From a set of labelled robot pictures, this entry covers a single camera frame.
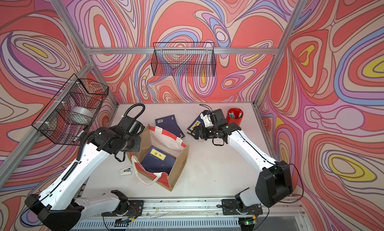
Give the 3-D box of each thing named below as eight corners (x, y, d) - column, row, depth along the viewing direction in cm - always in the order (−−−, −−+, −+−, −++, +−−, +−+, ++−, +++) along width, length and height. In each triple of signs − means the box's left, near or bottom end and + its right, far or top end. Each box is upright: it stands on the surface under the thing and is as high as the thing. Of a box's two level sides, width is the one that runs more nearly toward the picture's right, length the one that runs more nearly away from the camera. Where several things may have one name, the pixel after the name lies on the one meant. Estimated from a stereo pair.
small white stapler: (121, 174, 87) (119, 172, 84) (123, 168, 89) (121, 166, 87) (131, 174, 87) (129, 172, 84) (132, 168, 89) (131, 166, 87)
